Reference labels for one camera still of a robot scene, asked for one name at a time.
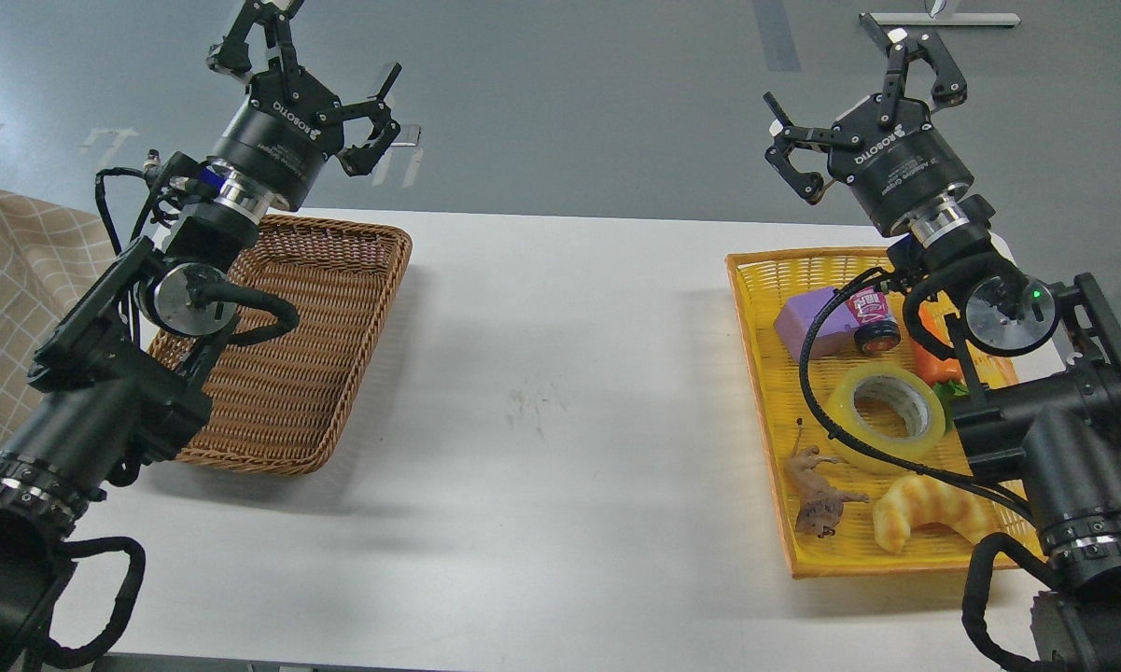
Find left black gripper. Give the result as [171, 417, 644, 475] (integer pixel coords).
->
[207, 0, 404, 213]

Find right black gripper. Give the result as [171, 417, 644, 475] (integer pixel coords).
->
[765, 13, 974, 238]

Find yellow tape roll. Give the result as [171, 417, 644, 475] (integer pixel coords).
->
[823, 363, 946, 463]

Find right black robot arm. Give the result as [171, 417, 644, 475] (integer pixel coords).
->
[765, 13, 1121, 671]

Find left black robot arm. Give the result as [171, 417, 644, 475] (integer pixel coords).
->
[0, 1, 402, 671]

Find purple block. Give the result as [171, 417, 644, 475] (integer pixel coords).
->
[773, 287, 862, 363]

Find toy carrot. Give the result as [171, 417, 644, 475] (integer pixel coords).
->
[912, 340, 969, 431]

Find yellow plastic basket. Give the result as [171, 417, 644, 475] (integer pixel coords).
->
[725, 246, 1051, 579]

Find brown wicker basket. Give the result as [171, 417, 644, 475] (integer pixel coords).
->
[177, 217, 413, 476]

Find beige checkered cloth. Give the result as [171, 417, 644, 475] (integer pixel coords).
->
[0, 188, 115, 447]

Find toy croissant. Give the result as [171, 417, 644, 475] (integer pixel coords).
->
[873, 475, 999, 554]

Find toy lion figure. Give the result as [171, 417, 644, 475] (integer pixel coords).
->
[782, 417, 872, 538]

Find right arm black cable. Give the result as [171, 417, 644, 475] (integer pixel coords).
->
[798, 266, 1074, 672]

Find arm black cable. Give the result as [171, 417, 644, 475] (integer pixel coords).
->
[19, 536, 147, 670]
[798, 266, 1074, 672]

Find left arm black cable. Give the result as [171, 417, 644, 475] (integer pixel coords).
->
[19, 536, 147, 670]

